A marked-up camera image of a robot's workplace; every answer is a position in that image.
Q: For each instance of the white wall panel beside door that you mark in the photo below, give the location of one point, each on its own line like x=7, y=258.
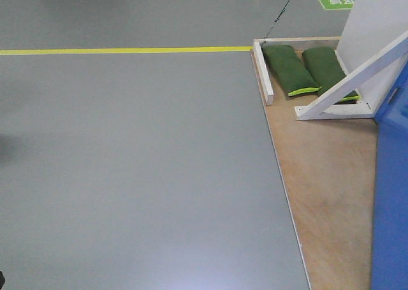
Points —
x=371, y=25

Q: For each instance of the right green sandbag door platform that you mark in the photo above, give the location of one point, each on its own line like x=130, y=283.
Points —
x=322, y=64

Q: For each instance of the green floor sign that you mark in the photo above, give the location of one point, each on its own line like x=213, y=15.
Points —
x=337, y=4

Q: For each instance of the black anchor cord door platform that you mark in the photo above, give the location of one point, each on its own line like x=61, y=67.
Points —
x=276, y=20

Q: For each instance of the left green sandbag door platform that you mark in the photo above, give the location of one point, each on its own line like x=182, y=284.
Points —
x=290, y=71

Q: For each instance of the green sandbag door platform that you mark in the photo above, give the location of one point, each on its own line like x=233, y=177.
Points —
x=322, y=64
x=290, y=71

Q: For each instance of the white diagonal brace frame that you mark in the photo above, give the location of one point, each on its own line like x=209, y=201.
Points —
x=325, y=107

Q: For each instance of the blue door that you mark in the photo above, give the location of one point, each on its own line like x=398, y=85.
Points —
x=389, y=245

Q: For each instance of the door wooden platform base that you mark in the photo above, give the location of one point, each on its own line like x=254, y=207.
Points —
x=328, y=171

